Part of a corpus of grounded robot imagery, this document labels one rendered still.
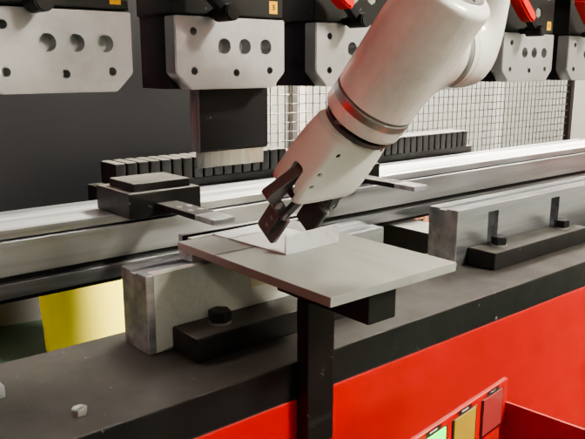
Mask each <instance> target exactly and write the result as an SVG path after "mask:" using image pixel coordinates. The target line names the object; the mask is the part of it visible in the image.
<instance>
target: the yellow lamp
mask: <svg viewBox="0 0 585 439"><path fill-rule="evenodd" d="M475 419H476V406H475V407H473V408H472V409H470V410H469V411H468V412H466V413H465V414H463V415H461V416H460V417H459V418H457V419H456V420H454V439H474V433H475Z"/></svg>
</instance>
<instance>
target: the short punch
mask: <svg viewBox="0 0 585 439"><path fill-rule="evenodd" d="M190 104H191V132H192V151H193V152H195V153H196V169H201V168H209V167H217V166H225V165H241V164H249V163H257V162H264V147H266V146H267V88H245V89H210V90H190Z"/></svg>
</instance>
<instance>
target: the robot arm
mask: <svg viewBox="0 0 585 439"><path fill-rule="evenodd" d="M509 4H510V0H387V1H386V2H385V4H384V6H383V7H382V9H381V10H380V13H379V14H378V16H377V17H376V18H375V20H374V21H373V23H372V25H371V27H370V28H369V30H368V31H367V33H366V35H365V36H364V37H363V39H362V40H361V42H360V44H359V46H358V47H357V49H356V51H355V52H354V54H353V55H352V57H351V58H350V60H349V61H348V63H347V64H346V67H345V68H344V70H343V71H342V72H341V74H340V76H339V77H338V79H337V81H336V82H335V84H334V85H333V88H332V89H331V90H330V91H329V93H328V95H327V105H326V109H324V110H321V111H320V112H318V113H317V114H316V115H315V116H314V117H313V119H312V120H311V121H310V122H309V123H308V124H307V125H306V126H305V128H304V129H303V130H302V131H301V133H300V134H299V135H298V137H297V138H296V139H295V140H294V141H293V142H292V144H291V145H290V147H289V148H288V149H287V151H286V153H285V154H284V156H283V157H282V159H281V160H280V162H279V163H278V164H277V166H276V167H275V169H274V171H273V177H274V178H275V180H274V181H273V182H272V183H270V184H269V185H268V186H266V187H265V188H263V189H262V191H261V192H262V193H263V195H264V196H265V197H266V199H267V201H268V202H269V203H270V204H269V206H268V207H267V208H266V210H265V212H264V213H263V215H262V216H261V218H260V219H259V222H258V225H259V228H260V229H261V230H262V232H263V233H264V235H265V236H266V237H267V239H268V240H269V242H270V243H275V242H277V240H278V239H279V237H280V235H281V234H282V233H283V232H284V231H285V229H286V227H287V226H288V224H289V223H290V219H289V217H290V216H291V215H292V214H293V213H294V212H295V211H296V210H297V209H298V208H299V207H300V206H301V205H303V204H304V205H303V206H302V207H301V208H300V210H299V212H298V213H297V218H298V220H299V222H300V223H301V224H302V226H303V227H304V228H305V229H306V230H311V229H315V228H319V226H320V225H321V224H322V222H323V221H324V220H325V218H326V217H327V215H328V214H329V212H328V211H327V210H329V211H332V210H333V209H335V208H336V207H337V205H338V203H339V201H340V199H342V198H344V197H346V196H347V195H349V194H351V193H353V192H354V191H355V190H356V189H357V188H358V187H359V186H360V185H361V183H362V182H363V181H364V179H365V178H366V176H367V175H368V174H369V173H370V172H371V170H372V169H373V167H374V165H375V164H376V162H377V161H378V159H379V158H380V155H381V154H382V153H383V151H384V150H385V148H386V147H388V145H391V144H394V143H395V142H396V141H397V140H398V139H399V138H400V136H402V135H403V134H404V133H405V132H406V129H407V127H408V126H409V125H410V123H411V122H412V120H413V119H414V118H415V116H416V115H417V114H418V112H419V111H420V109H421V108H422V107H423V105H424V104H425V103H426V102H427V101H428V100H429V99H430V98H431V97H432V96H433V95H434V94H435V93H436V92H437V91H440V90H442V89H454V88H463V87H468V86H470V85H473V84H477V83H478V82H480V81H481V80H482V79H483V78H484V77H485V76H486V75H487V74H488V73H489V72H490V70H491V68H492V67H493V65H494V62H495V60H496V58H497V55H498V52H499V49H500V47H501V41H502V38H503V34H504V30H505V26H506V22H507V17H508V8H509ZM293 186H294V187H293ZM287 193H288V195H289V196H290V197H291V199H292V202H291V203H290V204H289V205H288V206H287V207H286V206H285V204H284V202H283V201H282V198H283V197H284V196H285V195H286V194H287Z"/></svg>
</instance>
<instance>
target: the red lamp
mask: <svg viewBox="0 0 585 439"><path fill-rule="evenodd" d="M502 397H503V388H501V389H500V390H498V391H497V392H495V393H494V394H492V395H491V396H489V397H488V398H487V399H485V400H484V401H483V413H482V427H481V437H483V436H484V435H485V434H486V433H488V432H489V431H490V430H492V429H493V428H495V427H496V426H497V425H499V424H500V423H501V409H502Z"/></svg>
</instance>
